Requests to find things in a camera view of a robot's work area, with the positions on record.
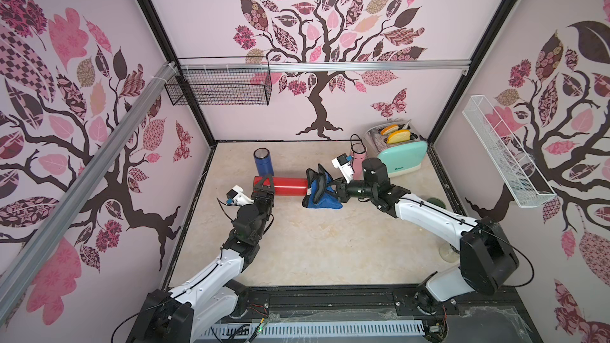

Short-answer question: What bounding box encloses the pink thermos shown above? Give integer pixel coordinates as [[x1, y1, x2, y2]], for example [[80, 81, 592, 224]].
[[350, 142, 367, 180]]

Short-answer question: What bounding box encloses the red thermos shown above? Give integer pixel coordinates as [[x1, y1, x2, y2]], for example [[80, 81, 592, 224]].
[[253, 176, 308, 197]]

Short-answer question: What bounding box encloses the blue thermos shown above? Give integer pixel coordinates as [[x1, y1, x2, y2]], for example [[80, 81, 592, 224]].
[[253, 148, 274, 177]]

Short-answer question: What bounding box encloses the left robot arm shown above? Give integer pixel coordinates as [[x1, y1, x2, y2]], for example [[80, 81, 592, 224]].
[[126, 187, 275, 342]]

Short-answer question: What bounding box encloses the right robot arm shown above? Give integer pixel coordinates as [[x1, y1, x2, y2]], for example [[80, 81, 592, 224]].
[[332, 154, 519, 314]]

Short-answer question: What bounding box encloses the mint green toaster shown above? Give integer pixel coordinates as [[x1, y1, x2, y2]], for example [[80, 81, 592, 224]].
[[364, 118, 428, 177]]

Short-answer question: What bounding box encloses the toast slice front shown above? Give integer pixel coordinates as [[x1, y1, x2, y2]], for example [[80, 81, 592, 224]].
[[386, 130, 411, 145]]

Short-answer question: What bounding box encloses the toast slice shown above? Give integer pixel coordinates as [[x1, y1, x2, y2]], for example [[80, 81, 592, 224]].
[[379, 124, 400, 136], [386, 130, 411, 145]]

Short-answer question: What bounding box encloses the toast slice rear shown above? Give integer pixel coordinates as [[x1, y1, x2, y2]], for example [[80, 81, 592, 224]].
[[379, 124, 400, 136]]

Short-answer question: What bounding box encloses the green ceramic cup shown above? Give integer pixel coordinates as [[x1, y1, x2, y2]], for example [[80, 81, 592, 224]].
[[426, 197, 447, 210]]

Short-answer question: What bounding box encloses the aluminium rail back wall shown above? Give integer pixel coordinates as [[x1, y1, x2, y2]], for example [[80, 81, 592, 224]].
[[181, 60, 471, 73]]

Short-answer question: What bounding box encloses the aluminium rail wall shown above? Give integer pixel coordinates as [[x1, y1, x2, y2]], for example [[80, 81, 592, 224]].
[[181, 60, 471, 73], [1, 62, 178, 322]]

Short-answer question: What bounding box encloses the black wire basket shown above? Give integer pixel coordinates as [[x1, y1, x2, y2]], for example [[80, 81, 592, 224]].
[[165, 54, 273, 106]]

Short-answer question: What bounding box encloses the white slotted cable duct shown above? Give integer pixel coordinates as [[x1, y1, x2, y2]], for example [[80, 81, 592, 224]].
[[197, 320, 425, 342]]

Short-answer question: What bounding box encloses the white wire shelf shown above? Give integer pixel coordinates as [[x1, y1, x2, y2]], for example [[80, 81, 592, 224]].
[[462, 95, 558, 208]]

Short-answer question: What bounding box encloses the aluminium rail left wall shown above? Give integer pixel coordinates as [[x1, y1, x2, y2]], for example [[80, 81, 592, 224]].
[[1, 62, 178, 322]]

